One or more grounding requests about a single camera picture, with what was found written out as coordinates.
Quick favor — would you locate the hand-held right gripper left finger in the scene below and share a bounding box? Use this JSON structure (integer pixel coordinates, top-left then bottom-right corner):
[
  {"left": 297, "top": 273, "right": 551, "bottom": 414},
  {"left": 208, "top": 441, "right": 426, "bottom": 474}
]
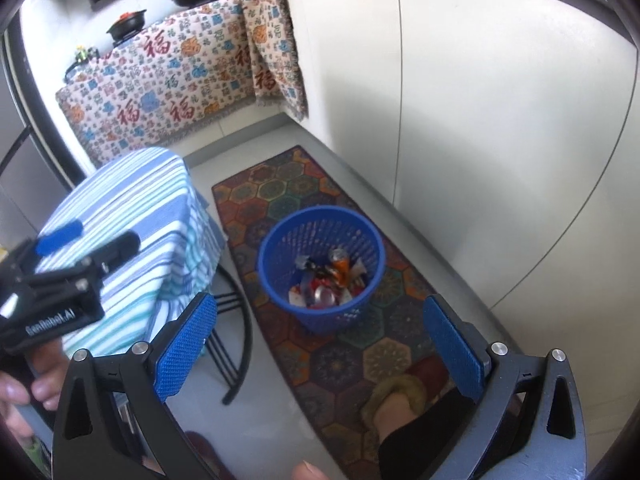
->
[{"left": 52, "top": 291, "right": 218, "bottom": 480}]

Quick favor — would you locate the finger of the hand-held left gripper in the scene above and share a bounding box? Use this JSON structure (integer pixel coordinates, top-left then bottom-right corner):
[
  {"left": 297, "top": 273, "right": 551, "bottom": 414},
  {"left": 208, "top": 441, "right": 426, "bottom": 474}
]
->
[
  {"left": 75, "top": 231, "right": 142, "bottom": 286},
  {"left": 0, "top": 220, "right": 84, "bottom": 281}
]

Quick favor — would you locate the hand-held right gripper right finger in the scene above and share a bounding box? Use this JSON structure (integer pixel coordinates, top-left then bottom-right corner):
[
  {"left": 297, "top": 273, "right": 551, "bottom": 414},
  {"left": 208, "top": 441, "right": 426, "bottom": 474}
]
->
[{"left": 423, "top": 294, "right": 587, "bottom": 480}]

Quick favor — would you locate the crushed silver can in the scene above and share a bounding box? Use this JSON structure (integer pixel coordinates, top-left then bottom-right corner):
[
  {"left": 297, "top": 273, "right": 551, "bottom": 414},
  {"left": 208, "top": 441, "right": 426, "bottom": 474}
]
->
[{"left": 310, "top": 285, "right": 338, "bottom": 308}]

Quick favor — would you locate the blue plastic mesh basket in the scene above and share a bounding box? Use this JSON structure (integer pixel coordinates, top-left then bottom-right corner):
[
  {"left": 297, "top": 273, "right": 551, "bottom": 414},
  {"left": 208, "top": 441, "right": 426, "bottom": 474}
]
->
[{"left": 257, "top": 206, "right": 387, "bottom": 335}]

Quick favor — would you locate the person's left hand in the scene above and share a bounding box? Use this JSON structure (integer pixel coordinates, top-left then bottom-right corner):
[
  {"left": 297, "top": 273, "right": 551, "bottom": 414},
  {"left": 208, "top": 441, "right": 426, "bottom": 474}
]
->
[{"left": 0, "top": 371, "right": 66, "bottom": 442}]

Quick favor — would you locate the person's right hand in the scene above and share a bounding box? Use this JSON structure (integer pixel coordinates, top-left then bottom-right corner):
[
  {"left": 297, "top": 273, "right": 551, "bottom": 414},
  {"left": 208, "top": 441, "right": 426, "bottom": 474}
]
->
[{"left": 291, "top": 461, "right": 332, "bottom": 480}]

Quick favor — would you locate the blue striped tablecloth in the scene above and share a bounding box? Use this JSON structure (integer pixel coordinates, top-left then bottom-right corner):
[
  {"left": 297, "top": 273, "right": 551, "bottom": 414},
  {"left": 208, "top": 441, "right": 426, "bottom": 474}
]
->
[{"left": 35, "top": 147, "right": 226, "bottom": 361}]

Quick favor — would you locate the olive fuzzy slipper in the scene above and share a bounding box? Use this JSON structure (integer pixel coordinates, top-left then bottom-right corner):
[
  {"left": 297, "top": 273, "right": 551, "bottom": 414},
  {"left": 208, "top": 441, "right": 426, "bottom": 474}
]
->
[{"left": 361, "top": 374, "right": 430, "bottom": 461}]

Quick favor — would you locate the grey refrigerator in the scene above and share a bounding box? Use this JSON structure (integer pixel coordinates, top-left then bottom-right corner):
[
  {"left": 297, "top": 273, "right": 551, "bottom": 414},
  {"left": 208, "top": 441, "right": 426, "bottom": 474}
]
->
[{"left": 0, "top": 35, "right": 88, "bottom": 256}]

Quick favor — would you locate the person's foot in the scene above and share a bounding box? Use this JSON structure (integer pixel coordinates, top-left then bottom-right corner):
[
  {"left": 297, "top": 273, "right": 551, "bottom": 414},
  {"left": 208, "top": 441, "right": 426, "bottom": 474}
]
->
[{"left": 372, "top": 392, "right": 421, "bottom": 446}]

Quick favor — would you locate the black trouser leg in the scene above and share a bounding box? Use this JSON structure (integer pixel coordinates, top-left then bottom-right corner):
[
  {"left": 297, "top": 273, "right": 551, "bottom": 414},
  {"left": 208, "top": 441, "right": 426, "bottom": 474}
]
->
[{"left": 378, "top": 387, "right": 521, "bottom": 480}]

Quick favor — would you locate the hexagon patterned rug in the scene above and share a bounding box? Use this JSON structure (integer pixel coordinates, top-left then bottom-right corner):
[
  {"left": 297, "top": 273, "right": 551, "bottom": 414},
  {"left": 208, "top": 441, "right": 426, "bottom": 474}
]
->
[{"left": 211, "top": 146, "right": 501, "bottom": 480}]

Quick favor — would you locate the dark red slipper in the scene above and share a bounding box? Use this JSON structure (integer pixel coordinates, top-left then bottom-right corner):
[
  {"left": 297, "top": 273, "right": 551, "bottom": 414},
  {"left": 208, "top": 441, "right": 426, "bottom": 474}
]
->
[{"left": 184, "top": 431, "right": 236, "bottom": 480}]

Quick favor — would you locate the large printed cloth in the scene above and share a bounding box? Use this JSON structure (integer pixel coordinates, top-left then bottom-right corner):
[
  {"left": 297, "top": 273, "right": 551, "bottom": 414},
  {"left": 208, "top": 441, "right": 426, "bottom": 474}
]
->
[{"left": 55, "top": 0, "right": 261, "bottom": 168}]

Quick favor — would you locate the condiment bottle rack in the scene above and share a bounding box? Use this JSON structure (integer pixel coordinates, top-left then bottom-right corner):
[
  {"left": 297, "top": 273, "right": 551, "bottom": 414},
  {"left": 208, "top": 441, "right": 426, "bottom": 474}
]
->
[{"left": 64, "top": 46, "right": 101, "bottom": 81}]

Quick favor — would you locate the black pot with red lid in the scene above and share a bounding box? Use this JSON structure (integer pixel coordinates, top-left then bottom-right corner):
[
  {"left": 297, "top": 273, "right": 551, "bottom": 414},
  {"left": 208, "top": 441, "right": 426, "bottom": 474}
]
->
[{"left": 106, "top": 10, "right": 148, "bottom": 43}]

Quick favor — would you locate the white kitchen cabinet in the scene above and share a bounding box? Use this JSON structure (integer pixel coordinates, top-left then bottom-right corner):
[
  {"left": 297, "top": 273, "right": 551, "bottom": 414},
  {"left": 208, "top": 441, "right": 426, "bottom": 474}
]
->
[{"left": 277, "top": 0, "right": 640, "bottom": 356}]

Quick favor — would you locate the small printed cloth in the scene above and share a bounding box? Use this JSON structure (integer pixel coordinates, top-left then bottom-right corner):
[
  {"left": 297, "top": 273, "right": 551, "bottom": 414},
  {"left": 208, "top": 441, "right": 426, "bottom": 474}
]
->
[{"left": 241, "top": 0, "right": 308, "bottom": 122}]

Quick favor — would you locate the black metal table frame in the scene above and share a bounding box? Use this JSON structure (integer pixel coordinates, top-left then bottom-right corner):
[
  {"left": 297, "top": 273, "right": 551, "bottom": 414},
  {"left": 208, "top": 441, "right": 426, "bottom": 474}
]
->
[{"left": 202, "top": 265, "right": 256, "bottom": 406}]

